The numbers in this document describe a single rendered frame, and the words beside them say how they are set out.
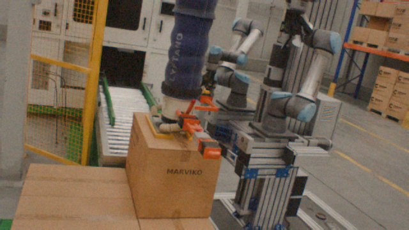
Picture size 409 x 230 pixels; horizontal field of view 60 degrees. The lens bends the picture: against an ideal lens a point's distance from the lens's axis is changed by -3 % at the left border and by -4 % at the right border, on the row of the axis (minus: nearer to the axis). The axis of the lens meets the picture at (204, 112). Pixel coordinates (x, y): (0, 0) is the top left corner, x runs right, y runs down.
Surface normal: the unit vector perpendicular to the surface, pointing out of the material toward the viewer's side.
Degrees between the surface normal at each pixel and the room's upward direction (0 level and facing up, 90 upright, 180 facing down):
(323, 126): 90
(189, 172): 90
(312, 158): 90
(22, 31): 91
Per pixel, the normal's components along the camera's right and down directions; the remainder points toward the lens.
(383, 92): -0.91, 0.00
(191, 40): 0.11, 0.04
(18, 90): 0.30, 0.30
